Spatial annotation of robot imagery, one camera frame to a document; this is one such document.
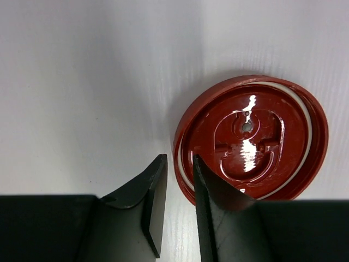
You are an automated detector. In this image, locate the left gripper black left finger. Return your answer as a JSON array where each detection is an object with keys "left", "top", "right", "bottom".
[{"left": 77, "top": 154, "right": 167, "bottom": 261}]

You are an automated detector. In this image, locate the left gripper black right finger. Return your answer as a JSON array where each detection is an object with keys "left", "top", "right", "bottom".
[{"left": 193, "top": 154, "right": 273, "bottom": 261}]

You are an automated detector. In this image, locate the red round lid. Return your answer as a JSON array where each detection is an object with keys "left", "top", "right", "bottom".
[{"left": 173, "top": 75, "right": 329, "bottom": 203}]

